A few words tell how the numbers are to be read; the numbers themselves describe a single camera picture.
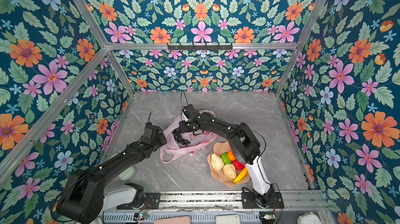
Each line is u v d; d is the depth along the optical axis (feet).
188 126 2.64
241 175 2.51
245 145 1.74
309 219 2.18
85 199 1.34
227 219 2.21
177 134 3.04
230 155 2.59
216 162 2.56
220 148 2.89
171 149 2.69
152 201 2.41
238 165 2.57
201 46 3.04
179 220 2.21
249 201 2.40
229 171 2.51
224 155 2.69
